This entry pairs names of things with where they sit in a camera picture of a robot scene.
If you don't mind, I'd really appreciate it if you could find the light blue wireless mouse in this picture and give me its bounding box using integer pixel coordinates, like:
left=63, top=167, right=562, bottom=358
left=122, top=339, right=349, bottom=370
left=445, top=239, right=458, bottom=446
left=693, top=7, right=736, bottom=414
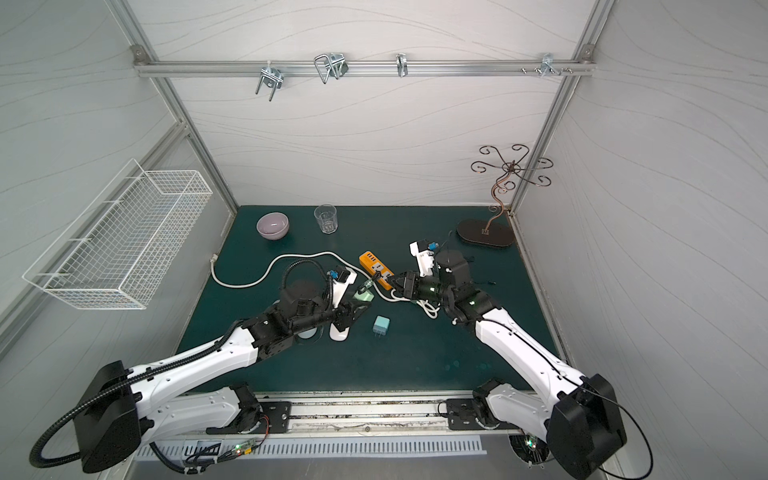
left=297, top=327, right=319, bottom=340

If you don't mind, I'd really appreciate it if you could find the white wireless mouse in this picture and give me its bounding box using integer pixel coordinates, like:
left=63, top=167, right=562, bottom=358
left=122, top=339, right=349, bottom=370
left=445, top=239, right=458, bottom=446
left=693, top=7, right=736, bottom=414
left=329, top=323, right=350, bottom=342

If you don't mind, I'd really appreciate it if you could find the mint green charger plug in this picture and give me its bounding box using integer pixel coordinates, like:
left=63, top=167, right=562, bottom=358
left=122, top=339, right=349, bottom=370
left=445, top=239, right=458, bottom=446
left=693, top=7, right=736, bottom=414
left=372, top=316, right=391, bottom=336

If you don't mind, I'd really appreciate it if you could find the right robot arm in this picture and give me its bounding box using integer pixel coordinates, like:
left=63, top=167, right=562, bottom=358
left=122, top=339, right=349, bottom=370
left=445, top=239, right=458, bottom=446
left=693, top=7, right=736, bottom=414
left=387, top=241, right=629, bottom=479

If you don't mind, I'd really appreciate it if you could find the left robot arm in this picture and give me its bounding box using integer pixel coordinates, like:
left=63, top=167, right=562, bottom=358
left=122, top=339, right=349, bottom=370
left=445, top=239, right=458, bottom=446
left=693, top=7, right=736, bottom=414
left=28, top=255, right=370, bottom=473

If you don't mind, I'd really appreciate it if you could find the brown metal jewelry stand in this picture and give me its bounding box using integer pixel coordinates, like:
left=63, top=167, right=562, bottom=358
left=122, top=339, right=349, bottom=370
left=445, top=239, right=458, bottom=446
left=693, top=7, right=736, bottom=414
left=457, top=143, right=554, bottom=249

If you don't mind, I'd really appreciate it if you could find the orange power strip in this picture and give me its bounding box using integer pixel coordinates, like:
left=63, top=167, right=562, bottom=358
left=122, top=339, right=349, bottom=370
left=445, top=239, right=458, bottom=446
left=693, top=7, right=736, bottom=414
left=359, top=251, right=394, bottom=292

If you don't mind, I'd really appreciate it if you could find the pink bowl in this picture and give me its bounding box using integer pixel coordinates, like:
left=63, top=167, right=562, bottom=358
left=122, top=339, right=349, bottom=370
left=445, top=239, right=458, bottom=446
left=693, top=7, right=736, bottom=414
left=256, top=212, right=290, bottom=241

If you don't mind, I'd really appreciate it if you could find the clear glass cup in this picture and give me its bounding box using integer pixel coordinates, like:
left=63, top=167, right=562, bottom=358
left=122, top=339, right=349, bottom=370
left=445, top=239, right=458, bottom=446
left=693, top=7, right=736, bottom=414
left=314, top=204, right=338, bottom=235

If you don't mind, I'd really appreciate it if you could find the metal u-bolt hook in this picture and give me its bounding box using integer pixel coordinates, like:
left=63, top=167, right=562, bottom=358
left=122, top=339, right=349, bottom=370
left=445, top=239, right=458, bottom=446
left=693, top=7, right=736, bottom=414
left=255, top=61, right=284, bottom=102

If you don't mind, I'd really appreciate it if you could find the metal clamp hook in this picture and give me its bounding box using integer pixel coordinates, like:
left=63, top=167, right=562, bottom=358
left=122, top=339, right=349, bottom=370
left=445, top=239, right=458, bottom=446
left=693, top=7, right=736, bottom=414
left=313, top=53, right=349, bottom=84

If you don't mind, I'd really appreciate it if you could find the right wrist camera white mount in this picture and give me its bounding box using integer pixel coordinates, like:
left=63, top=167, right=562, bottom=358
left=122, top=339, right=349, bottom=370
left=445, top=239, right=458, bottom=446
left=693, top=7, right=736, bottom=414
left=409, top=240, right=439, bottom=277

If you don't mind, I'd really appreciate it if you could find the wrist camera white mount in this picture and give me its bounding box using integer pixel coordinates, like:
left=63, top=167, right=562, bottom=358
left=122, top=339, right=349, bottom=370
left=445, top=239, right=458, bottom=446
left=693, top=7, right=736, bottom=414
left=329, top=265, right=358, bottom=308
left=409, top=240, right=439, bottom=277

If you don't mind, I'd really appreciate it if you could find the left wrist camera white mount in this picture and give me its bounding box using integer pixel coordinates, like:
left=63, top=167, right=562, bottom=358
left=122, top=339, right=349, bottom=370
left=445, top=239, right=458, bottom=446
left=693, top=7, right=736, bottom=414
left=329, top=265, right=358, bottom=308

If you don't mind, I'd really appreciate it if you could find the white power strip cable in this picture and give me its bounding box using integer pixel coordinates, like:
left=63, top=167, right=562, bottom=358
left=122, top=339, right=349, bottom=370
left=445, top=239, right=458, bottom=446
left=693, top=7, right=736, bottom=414
left=209, top=250, right=442, bottom=320

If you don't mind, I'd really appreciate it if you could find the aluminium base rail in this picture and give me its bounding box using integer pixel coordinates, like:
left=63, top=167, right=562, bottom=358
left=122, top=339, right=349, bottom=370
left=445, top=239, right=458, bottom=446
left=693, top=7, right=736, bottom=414
left=119, top=391, right=614, bottom=442

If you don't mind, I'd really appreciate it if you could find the white vented cable duct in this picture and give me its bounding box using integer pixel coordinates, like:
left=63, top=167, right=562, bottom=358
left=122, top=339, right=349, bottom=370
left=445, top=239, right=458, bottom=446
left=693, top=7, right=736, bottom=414
left=157, top=435, right=487, bottom=461

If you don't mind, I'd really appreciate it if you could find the white wire basket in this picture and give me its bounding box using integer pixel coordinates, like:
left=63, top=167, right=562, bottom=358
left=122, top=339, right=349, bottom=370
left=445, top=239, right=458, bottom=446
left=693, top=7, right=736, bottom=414
left=22, top=159, right=212, bottom=310

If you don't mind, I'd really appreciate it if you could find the aluminium crossbar rail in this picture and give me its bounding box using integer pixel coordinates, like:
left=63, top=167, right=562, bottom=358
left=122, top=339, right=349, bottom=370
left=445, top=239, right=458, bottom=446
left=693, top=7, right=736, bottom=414
left=134, top=57, right=596, bottom=79

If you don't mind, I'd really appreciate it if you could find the small metal ring hook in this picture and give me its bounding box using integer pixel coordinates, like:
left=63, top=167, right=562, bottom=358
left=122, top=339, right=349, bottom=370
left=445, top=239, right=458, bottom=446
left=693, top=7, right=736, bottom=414
left=395, top=53, right=408, bottom=78

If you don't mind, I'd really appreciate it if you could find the right metal bracket hook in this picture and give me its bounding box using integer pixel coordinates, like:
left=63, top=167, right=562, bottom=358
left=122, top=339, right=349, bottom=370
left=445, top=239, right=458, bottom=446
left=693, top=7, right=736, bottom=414
left=520, top=53, right=573, bottom=77

